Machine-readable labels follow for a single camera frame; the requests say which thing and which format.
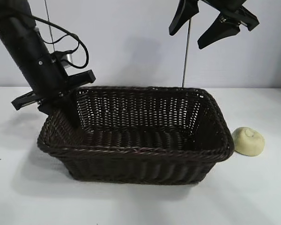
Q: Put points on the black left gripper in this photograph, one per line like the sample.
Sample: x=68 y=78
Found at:
x=46 y=77

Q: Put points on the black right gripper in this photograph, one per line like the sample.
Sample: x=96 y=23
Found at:
x=236 y=11

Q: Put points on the dark brown wicker basket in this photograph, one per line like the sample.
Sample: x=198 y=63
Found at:
x=135 y=150

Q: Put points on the pale yellow egg yolk pastry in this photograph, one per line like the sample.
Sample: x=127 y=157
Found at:
x=248 y=141

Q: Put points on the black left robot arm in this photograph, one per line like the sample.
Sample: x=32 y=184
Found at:
x=14 y=35

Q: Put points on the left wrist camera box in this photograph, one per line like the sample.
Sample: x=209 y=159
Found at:
x=65 y=57

